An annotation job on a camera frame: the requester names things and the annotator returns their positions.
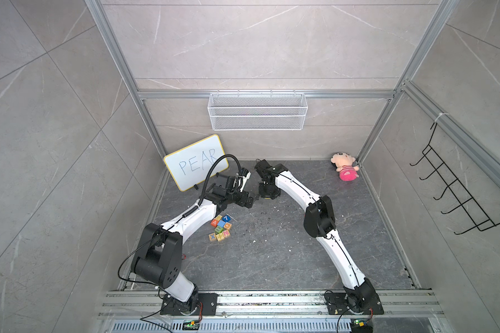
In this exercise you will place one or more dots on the aluminium rail front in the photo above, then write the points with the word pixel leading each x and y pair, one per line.
pixel 271 304

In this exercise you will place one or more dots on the pink plush doll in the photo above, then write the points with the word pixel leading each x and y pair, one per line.
pixel 344 163

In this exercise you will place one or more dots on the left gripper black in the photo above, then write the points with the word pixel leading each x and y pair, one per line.
pixel 243 201

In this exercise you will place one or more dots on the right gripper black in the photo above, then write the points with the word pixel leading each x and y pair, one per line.
pixel 263 194

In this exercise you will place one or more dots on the white wire mesh basket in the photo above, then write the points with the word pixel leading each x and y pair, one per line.
pixel 257 111

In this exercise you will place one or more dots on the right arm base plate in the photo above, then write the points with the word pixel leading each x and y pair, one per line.
pixel 337 303

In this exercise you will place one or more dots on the whiteboard with yellow frame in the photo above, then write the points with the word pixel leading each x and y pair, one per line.
pixel 189 166

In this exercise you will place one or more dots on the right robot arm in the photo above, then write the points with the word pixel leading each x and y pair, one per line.
pixel 320 223

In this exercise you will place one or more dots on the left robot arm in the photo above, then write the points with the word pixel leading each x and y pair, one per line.
pixel 158 257

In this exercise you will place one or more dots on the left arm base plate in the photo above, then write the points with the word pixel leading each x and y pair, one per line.
pixel 200 303

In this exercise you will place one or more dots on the black wire hook rack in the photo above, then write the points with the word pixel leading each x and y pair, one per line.
pixel 464 200

